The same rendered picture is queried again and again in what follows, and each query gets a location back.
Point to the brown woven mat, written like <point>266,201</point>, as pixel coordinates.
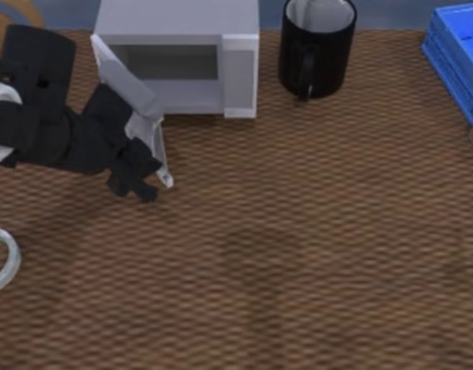
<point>282,239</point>

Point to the clear tape roll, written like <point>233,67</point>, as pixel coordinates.
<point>14,258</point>

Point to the blue plastic box stack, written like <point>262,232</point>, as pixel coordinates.
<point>458,50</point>

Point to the round wooden disc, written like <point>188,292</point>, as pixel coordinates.
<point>28,15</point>

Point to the black mug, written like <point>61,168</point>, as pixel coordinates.
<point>315,54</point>

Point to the gray microwave body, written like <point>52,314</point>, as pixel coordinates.
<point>205,46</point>

